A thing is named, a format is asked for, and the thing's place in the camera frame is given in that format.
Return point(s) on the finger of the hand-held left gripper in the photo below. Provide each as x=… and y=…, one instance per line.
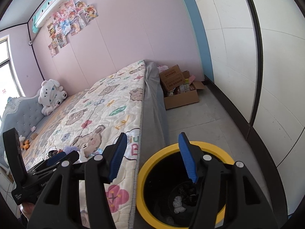
x=56, y=159
x=72, y=157

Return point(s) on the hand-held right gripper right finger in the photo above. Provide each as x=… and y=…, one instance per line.
x=187, y=158

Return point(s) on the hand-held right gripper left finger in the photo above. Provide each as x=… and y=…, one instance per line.
x=116, y=158

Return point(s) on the yellow-rimmed black trash bin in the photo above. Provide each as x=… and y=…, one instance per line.
x=144, y=171

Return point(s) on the person's left hand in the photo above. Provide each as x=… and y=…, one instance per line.
x=27, y=208

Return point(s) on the small orange toy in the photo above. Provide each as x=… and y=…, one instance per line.
x=25, y=144

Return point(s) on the small brown toy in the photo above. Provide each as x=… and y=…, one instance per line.
x=34, y=136

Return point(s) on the grey tufted headboard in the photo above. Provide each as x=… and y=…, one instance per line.
x=23, y=114

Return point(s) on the white crumpled tissue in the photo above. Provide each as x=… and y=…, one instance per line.
x=178, y=201

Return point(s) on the bed with cartoon quilt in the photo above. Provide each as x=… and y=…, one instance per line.
x=95, y=105

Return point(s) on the open cardboard box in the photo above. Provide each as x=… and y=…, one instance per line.
x=181, y=101

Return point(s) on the grey mattress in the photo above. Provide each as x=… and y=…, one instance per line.
x=152, y=105

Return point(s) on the white plush toy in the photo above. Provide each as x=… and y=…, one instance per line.
x=51, y=95

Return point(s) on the stack of small packets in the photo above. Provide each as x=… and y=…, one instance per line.
x=184, y=88

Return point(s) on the window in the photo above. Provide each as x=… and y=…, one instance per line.
x=4, y=76

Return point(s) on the printed cardboard box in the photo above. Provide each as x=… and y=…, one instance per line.
x=171, y=78

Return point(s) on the pink cloth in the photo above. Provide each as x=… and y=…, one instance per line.
x=163, y=67

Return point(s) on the air conditioner with teal cover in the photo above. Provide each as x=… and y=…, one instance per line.
x=47, y=9

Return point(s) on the group of cartoon wall posters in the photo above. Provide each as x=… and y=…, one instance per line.
x=64, y=21

